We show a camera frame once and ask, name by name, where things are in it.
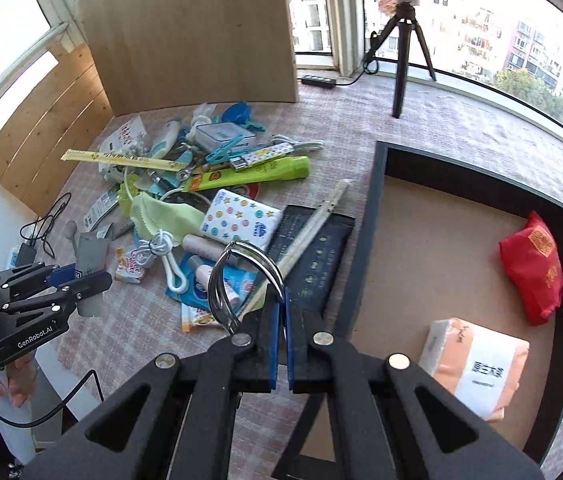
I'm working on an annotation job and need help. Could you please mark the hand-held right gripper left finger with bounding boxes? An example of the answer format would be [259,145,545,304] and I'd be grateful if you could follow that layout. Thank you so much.
[19,287,282,480]

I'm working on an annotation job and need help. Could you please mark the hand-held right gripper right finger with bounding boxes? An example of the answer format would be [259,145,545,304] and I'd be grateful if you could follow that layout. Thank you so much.
[284,287,545,480]

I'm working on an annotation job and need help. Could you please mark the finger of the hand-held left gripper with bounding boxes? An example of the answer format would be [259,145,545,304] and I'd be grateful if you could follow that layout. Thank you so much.
[0,261,80,292]
[0,270,113,316]

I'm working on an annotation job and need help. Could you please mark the grey sachet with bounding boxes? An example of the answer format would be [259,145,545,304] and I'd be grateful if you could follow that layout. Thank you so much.
[76,232,114,318]

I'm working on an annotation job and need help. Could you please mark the large steel spring clip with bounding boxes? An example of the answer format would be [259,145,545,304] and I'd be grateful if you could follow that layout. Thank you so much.
[208,240,286,336]

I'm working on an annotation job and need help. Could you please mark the white blue printed packet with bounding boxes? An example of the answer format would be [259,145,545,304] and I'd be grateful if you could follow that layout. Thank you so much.
[83,187,136,239]

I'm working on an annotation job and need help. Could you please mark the white cable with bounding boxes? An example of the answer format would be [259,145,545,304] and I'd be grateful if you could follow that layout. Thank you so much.
[268,134,325,155]
[134,229,188,297]

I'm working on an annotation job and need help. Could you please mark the black drawer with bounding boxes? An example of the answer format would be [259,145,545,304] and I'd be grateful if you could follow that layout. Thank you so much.
[272,141,563,480]

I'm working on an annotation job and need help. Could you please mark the pink checked desktop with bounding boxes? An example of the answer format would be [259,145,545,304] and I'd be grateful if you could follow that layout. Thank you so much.
[56,80,563,480]

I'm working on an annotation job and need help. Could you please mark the person's left hand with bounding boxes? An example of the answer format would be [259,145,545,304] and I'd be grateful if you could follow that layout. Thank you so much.
[0,352,37,408]

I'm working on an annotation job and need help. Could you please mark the grey charger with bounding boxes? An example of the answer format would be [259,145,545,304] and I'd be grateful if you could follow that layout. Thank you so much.
[12,242,38,268]

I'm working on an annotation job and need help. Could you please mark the black printed pouch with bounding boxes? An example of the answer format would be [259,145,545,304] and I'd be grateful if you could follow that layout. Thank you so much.
[266,205,356,321]

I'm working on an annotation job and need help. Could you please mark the blue tissue packet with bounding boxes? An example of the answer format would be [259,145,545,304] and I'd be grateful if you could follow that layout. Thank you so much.
[166,255,262,311]

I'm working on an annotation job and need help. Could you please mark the green lens cloth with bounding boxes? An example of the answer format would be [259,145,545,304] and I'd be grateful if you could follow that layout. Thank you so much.
[129,192,207,252]

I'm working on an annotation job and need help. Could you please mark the beige cylinder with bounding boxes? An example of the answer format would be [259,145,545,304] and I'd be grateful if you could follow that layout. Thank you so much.
[183,233,228,262]

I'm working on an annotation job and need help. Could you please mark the wrapped white chopsticks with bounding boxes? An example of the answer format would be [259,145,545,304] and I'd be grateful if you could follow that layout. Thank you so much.
[242,179,351,321]

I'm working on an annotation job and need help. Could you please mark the yellow chopstick sleeve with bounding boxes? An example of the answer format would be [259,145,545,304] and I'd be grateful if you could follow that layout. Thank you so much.
[62,148,193,172]

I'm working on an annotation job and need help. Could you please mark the wooden slat panel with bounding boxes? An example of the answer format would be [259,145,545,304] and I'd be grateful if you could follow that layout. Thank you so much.
[0,42,115,218]

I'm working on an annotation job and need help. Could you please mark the white ink-painting box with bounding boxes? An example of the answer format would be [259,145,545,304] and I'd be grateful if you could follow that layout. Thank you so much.
[98,114,151,157]

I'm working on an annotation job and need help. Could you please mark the steel bulldog clip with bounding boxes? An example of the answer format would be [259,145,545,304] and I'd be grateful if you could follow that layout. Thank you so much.
[176,154,208,182]

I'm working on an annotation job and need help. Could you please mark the white blue lotion tube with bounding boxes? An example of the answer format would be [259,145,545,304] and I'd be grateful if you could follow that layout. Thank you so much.
[148,119,183,159]

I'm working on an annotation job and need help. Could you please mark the green tube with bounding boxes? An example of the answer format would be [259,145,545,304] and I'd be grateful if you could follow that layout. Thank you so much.
[182,156,311,194]

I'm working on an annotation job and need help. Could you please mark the orange white tissue pack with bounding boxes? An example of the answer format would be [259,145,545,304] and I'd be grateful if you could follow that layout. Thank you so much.
[419,317,531,423]

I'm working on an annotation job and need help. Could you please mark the patterned lighter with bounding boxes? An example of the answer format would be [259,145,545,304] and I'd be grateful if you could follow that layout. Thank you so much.
[229,142,296,172]

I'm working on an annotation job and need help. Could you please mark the blue plastic clothespin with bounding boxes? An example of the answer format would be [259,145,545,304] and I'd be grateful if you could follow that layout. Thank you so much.
[205,135,246,167]

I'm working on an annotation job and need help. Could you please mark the grey blue box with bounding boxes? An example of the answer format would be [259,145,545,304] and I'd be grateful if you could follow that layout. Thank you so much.
[196,122,256,153]

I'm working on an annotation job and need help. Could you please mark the clear bag of cotton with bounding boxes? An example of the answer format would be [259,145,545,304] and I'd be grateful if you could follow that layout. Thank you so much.
[190,102,223,130]

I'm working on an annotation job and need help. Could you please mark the blue round case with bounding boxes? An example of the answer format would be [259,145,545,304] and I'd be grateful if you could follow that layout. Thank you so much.
[220,102,253,123]

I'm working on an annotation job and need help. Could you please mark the red packet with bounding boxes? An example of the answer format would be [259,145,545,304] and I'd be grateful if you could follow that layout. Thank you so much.
[499,211,563,327]

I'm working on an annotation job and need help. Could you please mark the black power strip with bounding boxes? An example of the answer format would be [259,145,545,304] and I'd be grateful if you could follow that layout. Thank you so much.
[300,74,338,90]

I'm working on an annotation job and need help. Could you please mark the upright wooden board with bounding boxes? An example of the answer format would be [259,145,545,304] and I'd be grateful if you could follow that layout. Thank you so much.
[76,0,298,116]

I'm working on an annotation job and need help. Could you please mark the black tripod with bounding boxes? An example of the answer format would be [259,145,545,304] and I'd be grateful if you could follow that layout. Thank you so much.
[363,0,437,120]

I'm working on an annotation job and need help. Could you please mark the black usb cable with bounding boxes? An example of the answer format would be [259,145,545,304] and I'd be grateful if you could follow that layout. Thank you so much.
[19,192,71,263]

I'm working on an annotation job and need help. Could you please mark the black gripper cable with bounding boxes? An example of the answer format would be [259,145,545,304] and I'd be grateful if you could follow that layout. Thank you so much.
[0,370,105,428]

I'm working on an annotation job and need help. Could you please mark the white coiled cable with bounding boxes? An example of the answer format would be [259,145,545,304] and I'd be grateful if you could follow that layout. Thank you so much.
[268,134,325,155]

